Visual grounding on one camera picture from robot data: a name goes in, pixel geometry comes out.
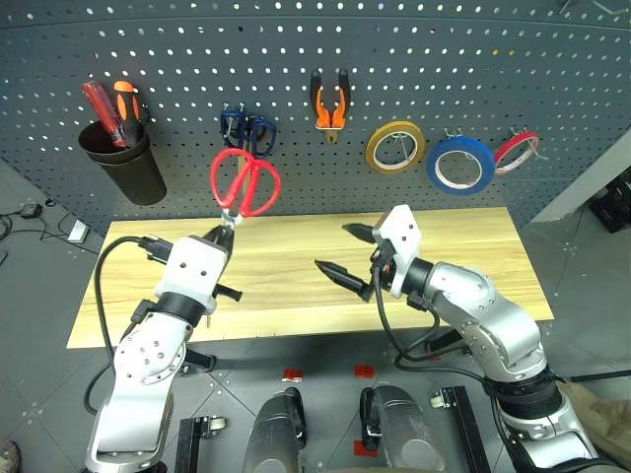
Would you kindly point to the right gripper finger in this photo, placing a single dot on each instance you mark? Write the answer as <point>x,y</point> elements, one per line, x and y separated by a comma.
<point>342,276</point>
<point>360,230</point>

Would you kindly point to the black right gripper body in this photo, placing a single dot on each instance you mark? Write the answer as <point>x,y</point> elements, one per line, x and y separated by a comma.
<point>380,276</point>

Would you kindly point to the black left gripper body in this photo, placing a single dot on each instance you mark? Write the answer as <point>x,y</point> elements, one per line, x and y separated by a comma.
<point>231,292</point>

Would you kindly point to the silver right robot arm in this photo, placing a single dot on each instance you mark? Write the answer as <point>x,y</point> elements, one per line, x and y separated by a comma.
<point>493,320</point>

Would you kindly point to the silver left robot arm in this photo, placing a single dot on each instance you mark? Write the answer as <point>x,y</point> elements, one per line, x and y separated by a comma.
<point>143,355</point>

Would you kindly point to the yellow tape roll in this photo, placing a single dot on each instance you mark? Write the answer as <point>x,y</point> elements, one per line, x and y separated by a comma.
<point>389,168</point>

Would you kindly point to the blue tape roll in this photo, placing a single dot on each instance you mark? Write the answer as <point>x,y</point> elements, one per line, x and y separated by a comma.
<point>439,178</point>

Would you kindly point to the metal pegboard hook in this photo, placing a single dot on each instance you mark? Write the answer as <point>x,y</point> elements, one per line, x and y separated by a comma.
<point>404,147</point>
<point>517,131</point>
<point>234,109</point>
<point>452,133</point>

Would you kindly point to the red tape roll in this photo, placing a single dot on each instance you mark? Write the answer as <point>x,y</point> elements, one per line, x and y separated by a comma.
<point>512,148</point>

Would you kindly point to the dark grey perforated pegboard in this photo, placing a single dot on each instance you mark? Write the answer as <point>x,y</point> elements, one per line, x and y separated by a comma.
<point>315,44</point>

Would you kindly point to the black cup holder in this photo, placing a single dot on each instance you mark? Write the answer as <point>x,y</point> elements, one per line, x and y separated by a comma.
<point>133,172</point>

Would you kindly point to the silver rounded robot foot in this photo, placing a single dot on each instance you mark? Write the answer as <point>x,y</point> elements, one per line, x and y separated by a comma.
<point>276,433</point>
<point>399,428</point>

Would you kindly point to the black table leg with caster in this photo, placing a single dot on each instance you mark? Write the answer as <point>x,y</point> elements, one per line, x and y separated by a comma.
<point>189,443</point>
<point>466,424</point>

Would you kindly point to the black power adapter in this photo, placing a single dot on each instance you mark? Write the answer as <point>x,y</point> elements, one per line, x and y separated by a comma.
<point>30,211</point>

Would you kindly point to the black plastic crate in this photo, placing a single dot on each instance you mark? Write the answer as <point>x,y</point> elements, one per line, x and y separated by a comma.
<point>613,202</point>

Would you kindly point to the khaki fabric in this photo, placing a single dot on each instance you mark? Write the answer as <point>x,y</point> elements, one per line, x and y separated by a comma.
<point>601,414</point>

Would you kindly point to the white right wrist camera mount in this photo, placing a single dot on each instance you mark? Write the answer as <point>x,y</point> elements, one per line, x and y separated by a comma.
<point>401,231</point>

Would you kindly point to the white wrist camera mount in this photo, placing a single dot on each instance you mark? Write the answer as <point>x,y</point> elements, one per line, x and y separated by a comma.
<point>194,271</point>
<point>401,231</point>

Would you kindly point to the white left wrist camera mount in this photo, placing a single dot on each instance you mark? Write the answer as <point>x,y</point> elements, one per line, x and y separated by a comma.
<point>194,271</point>

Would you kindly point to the black table bracket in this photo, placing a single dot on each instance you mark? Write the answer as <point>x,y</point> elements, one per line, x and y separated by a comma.
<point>199,363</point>
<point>446,342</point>

